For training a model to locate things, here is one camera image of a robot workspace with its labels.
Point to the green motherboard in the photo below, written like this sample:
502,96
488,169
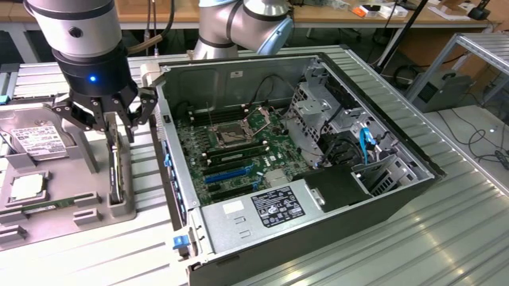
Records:
278,152

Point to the long black expansion slot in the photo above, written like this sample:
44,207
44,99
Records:
234,188
229,169
238,195

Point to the white paper booklet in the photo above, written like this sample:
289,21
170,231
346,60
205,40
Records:
446,13

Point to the grey box on floor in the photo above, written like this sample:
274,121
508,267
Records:
445,92

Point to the blue case latch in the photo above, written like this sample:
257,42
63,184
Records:
179,241

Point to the loose green RAM stick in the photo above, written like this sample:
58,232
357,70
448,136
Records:
55,205

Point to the open black PC case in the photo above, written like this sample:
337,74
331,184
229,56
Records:
358,238

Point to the wooden desk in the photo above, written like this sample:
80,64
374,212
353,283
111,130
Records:
318,18

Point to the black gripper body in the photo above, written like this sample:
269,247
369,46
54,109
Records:
95,68

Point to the aluminium frame stand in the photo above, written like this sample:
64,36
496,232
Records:
482,44

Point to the grey aluminium profile post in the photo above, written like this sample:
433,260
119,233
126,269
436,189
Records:
9,80

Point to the blue card retainer bar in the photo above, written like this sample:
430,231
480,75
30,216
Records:
166,162

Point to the silver chipset heatsink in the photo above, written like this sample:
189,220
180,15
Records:
275,176

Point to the orange and black box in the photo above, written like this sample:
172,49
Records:
364,11

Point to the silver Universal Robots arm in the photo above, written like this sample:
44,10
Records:
79,29

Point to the silver CPU chip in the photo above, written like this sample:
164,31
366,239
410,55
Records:
28,186

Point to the silver power supply unit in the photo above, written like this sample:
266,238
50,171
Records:
234,226

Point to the grey parts rack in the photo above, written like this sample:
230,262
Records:
63,184

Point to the small white box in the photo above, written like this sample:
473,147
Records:
393,11

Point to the open metal socket cover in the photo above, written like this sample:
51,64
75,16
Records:
258,119

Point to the silver metal disk bay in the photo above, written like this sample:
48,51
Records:
310,107

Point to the black desk device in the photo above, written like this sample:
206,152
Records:
478,12

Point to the installed black RAM stick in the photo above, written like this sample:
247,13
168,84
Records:
238,156

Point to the green graphics card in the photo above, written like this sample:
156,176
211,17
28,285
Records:
116,167

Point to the CPU socket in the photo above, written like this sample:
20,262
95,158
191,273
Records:
230,135

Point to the thin metal locking lever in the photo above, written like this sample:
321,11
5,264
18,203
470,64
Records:
209,116

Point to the silver hard disk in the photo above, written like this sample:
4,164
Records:
38,140

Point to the black tripod pole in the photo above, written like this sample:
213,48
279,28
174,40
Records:
401,32

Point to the blue expansion slot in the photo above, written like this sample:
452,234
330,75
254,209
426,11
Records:
229,176

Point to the teal plastic clamp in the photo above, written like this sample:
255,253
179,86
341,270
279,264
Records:
4,100

